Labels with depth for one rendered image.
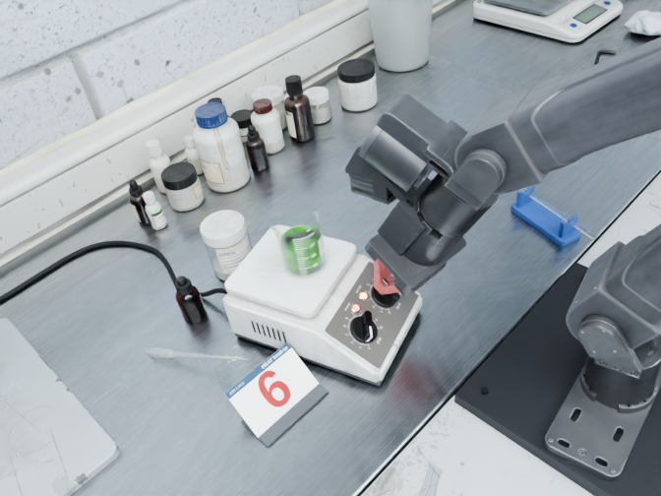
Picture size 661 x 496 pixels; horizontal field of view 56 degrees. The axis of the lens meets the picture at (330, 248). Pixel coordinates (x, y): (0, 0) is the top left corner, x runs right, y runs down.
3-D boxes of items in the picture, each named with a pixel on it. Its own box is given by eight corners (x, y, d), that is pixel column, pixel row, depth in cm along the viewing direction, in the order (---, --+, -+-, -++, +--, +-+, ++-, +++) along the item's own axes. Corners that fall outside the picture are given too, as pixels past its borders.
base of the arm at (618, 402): (547, 400, 55) (630, 438, 51) (627, 261, 65) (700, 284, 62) (540, 448, 60) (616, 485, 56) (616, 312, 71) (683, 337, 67)
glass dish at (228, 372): (249, 401, 70) (245, 390, 68) (209, 386, 72) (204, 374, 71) (273, 363, 73) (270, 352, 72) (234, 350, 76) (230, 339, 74)
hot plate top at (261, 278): (360, 249, 74) (359, 244, 74) (312, 321, 67) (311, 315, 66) (274, 227, 79) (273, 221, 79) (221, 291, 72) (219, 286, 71)
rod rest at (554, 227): (580, 237, 83) (585, 217, 80) (562, 248, 82) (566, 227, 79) (527, 201, 90) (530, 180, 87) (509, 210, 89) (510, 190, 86)
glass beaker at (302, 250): (323, 246, 75) (314, 192, 70) (333, 277, 71) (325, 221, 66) (274, 258, 74) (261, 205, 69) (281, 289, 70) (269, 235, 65)
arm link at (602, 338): (578, 319, 54) (649, 341, 51) (607, 255, 59) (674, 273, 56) (570, 364, 58) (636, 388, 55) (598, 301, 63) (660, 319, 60)
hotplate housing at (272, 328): (424, 308, 77) (423, 262, 72) (381, 392, 69) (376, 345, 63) (271, 264, 86) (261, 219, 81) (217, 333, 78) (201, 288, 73)
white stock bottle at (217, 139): (244, 162, 106) (226, 93, 97) (256, 184, 100) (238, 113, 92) (203, 174, 104) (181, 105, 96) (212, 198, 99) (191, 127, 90)
